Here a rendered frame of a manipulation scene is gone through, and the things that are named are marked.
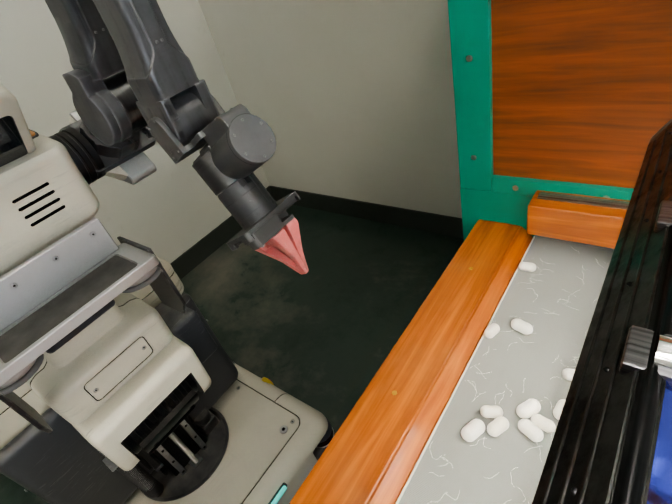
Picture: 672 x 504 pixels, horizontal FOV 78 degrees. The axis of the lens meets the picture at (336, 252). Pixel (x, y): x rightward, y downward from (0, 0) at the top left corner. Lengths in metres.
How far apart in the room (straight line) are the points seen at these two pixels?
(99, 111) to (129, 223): 1.76
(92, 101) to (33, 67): 1.58
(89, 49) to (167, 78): 0.13
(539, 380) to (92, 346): 0.74
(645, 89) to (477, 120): 0.26
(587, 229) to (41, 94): 2.03
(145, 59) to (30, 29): 1.71
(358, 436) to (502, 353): 0.28
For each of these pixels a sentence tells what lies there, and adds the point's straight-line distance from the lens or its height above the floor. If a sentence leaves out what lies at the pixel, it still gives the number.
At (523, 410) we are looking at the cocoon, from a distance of 0.69.
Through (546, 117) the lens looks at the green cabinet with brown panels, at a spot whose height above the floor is 1.00.
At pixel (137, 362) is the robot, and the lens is 0.88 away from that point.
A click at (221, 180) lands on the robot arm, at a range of 0.54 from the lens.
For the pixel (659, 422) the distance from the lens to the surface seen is 0.30.
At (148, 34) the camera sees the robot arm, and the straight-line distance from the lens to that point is 0.53.
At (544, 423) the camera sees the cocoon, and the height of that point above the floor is 0.76.
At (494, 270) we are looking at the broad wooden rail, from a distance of 0.87.
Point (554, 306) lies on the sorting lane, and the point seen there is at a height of 0.74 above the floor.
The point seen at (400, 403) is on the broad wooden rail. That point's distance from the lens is 0.69.
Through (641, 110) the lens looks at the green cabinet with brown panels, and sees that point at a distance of 0.85.
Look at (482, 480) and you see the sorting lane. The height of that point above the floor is 0.74.
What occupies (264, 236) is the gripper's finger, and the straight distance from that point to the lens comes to 0.53.
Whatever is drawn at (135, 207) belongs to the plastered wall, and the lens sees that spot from 2.38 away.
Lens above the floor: 1.35
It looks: 37 degrees down
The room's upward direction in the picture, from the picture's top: 17 degrees counter-clockwise
